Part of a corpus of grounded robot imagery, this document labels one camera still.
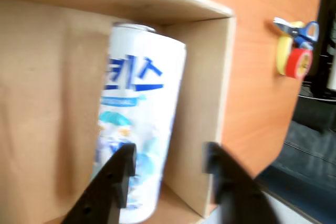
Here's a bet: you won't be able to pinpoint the white and blue drink can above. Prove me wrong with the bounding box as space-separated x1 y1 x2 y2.
93 22 187 224

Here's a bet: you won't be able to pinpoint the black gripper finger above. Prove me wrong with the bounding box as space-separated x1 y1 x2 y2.
61 144 138 224
202 142 279 224

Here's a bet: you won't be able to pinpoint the brown cardboard box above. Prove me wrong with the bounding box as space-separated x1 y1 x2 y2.
0 0 236 224

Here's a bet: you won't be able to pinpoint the blue handled scissors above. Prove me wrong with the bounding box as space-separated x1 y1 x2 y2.
272 17 320 50

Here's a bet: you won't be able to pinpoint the red tape roll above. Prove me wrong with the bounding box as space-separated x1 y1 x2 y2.
286 48 314 79

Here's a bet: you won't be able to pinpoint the yellow tape roll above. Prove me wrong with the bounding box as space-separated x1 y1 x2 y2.
275 21 305 75

